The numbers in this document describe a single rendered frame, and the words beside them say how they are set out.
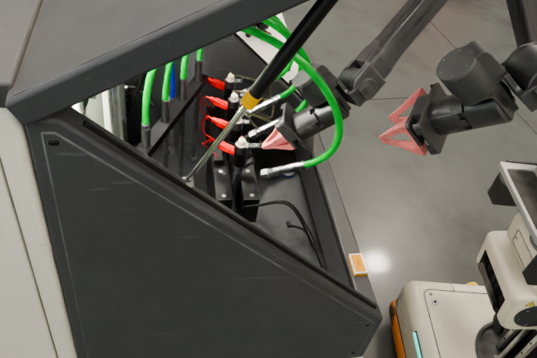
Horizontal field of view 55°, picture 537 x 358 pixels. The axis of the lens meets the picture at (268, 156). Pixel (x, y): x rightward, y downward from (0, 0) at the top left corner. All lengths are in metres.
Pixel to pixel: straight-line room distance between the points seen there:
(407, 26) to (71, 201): 0.71
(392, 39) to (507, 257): 0.74
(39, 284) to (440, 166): 2.48
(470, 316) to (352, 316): 1.06
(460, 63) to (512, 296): 0.87
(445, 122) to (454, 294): 1.34
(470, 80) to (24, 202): 0.59
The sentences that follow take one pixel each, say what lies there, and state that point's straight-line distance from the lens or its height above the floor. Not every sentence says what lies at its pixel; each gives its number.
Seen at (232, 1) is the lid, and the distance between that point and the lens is 0.50.
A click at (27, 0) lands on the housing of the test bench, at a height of 1.50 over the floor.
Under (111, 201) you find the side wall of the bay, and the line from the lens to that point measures 0.70.
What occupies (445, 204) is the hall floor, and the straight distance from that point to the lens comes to 2.82.
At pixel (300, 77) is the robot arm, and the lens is 1.01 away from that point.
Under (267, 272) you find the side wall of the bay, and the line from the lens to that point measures 0.86.
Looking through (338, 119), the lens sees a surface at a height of 1.29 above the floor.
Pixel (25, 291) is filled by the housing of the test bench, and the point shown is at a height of 1.12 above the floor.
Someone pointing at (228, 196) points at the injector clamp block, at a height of 0.98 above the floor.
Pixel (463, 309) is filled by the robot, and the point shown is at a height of 0.28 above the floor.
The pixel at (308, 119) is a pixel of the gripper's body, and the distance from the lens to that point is 1.04.
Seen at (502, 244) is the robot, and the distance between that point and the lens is 1.57.
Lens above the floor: 1.83
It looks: 42 degrees down
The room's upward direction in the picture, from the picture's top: 11 degrees clockwise
